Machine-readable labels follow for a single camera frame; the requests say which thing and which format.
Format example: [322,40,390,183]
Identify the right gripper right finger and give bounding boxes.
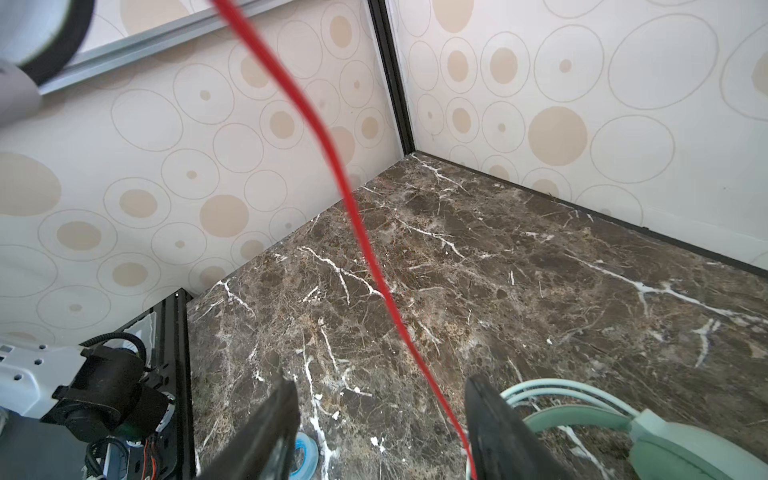
[464,375,571,479]

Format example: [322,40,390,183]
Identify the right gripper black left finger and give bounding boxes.
[197,379,300,480]

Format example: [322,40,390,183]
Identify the mint green headphones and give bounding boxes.
[501,378,767,479]

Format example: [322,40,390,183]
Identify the red headphone cable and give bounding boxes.
[209,0,479,480]

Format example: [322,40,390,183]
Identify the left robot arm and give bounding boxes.
[1,332,175,479]

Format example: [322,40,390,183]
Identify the small blue tape roll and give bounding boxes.
[289,432,319,480]

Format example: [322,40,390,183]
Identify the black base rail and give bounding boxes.
[148,289,196,479]

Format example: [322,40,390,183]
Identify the left diagonal aluminium rail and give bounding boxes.
[38,0,289,96]

